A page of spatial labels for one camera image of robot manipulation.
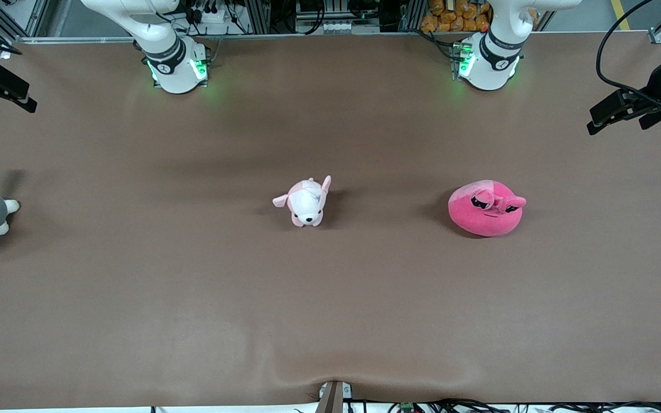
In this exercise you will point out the hot pink round plush toy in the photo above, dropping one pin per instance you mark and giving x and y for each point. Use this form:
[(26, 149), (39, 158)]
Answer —
[(486, 209)]

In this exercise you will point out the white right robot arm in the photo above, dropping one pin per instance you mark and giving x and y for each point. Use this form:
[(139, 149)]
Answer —
[(170, 63)]

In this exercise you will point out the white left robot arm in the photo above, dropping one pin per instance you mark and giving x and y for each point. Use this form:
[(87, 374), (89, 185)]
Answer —
[(494, 63)]

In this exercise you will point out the orange snack packets pile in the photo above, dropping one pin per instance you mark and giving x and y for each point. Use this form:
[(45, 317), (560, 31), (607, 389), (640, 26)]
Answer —
[(457, 16)]

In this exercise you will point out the pale pink white plush dog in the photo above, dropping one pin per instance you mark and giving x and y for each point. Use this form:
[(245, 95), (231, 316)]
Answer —
[(306, 203)]

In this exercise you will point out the brown table cloth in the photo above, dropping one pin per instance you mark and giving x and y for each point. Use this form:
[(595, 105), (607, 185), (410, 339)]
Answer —
[(330, 287)]

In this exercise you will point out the small green circuit board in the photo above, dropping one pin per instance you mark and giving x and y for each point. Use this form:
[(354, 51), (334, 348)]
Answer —
[(406, 408)]

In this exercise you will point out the metal table clamp bracket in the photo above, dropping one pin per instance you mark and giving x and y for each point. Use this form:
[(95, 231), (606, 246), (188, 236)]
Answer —
[(333, 397)]

